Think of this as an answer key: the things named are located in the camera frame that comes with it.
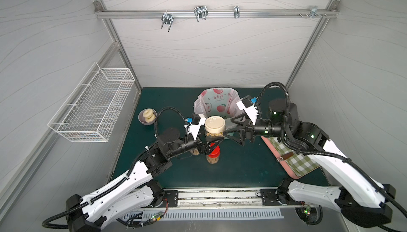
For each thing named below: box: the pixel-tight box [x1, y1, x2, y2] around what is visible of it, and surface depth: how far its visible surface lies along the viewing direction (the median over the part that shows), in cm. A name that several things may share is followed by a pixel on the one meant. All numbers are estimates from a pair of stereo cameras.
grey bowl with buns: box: [137, 108, 158, 126], surface depth 100 cm
